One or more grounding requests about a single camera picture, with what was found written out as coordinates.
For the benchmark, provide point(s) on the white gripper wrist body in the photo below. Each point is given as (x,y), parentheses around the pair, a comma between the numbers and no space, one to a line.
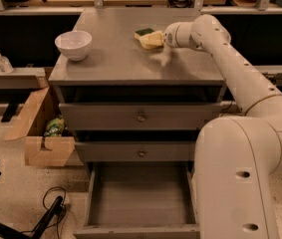
(170,37)

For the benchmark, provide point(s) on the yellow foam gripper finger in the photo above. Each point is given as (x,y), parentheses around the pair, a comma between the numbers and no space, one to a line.
(152,40)

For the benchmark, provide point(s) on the green and yellow sponge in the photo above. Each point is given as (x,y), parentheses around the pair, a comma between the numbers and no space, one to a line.
(142,32)

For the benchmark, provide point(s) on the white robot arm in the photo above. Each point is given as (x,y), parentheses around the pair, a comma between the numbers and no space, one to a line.
(234,155)

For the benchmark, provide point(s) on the grey wooden drawer cabinet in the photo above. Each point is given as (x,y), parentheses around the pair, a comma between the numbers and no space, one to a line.
(119,71)

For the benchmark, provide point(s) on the grey top drawer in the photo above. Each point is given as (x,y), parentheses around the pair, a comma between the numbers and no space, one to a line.
(137,117)

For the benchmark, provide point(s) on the grey middle drawer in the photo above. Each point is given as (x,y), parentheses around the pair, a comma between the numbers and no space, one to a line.
(135,151)

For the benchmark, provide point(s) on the grey open bottom drawer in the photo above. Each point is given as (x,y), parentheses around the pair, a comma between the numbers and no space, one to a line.
(140,200)

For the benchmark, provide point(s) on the white ceramic bowl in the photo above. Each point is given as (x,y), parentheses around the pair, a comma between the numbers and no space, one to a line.
(74,45)

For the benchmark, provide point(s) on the green snack bag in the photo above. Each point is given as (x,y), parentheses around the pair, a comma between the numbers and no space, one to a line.
(55,127)

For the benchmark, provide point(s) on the brown cardboard box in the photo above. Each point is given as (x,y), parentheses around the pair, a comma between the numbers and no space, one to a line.
(30,124)

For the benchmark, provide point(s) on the clear sanitizer bottle right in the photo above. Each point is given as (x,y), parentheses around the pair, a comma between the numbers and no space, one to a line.
(5,65)

